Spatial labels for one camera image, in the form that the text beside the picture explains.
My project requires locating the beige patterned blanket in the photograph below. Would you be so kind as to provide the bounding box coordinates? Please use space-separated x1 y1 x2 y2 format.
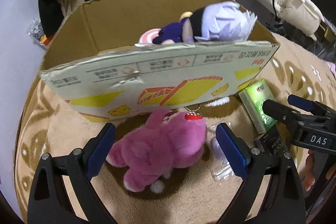
13 32 336 224

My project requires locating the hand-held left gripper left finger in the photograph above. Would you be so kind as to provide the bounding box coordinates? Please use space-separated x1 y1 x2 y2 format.
26 123 117 224

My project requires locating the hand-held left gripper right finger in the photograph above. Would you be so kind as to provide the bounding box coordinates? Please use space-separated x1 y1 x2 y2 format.
216 123 307 224

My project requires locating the pink plush bear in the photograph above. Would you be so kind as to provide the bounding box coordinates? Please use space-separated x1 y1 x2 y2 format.
106 105 208 193

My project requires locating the green tissue packet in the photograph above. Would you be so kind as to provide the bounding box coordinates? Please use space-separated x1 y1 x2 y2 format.
238 79 278 134

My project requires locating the printed cardboard box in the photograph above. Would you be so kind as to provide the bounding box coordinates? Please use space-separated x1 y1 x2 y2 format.
39 0 281 123

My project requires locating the white-haired plush doll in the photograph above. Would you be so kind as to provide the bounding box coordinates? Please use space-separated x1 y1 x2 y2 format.
152 1 258 45

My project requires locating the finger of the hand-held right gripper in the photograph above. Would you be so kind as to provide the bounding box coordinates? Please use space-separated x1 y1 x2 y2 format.
262 99 306 133
287 94 330 116

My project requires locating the pink swirl roll plush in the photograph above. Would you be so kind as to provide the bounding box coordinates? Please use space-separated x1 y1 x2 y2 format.
135 28 162 46

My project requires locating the clear plastic packet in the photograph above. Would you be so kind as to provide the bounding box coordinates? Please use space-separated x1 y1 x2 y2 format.
210 122 235 180

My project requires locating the printed plastic bag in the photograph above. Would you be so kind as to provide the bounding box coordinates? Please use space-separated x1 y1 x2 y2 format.
30 18 53 50

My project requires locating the person's right hand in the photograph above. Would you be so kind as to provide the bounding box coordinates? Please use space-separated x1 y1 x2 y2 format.
302 149 336 191

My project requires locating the small black carton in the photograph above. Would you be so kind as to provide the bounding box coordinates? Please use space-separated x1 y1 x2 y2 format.
253 124 292 161

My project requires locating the black coat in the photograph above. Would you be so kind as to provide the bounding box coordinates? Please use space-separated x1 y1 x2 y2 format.
38 0 66 38

